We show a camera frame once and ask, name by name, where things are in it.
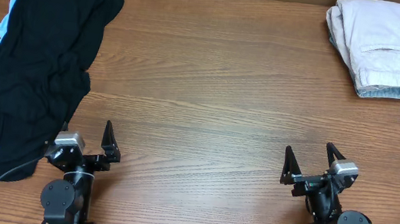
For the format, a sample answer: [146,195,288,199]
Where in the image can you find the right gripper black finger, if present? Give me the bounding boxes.
[326,142,345,166]
[280,145,302,185]

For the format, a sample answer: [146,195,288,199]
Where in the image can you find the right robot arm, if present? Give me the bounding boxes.
[279,142,372,224]

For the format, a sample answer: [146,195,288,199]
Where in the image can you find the black t-shirt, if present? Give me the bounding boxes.
[0,0,124,182]

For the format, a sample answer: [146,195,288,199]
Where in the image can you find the folded beige trousers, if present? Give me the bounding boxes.
[326,0,400,91]

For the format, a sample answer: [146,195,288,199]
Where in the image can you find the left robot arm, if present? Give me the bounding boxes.
[40,121,121,224]

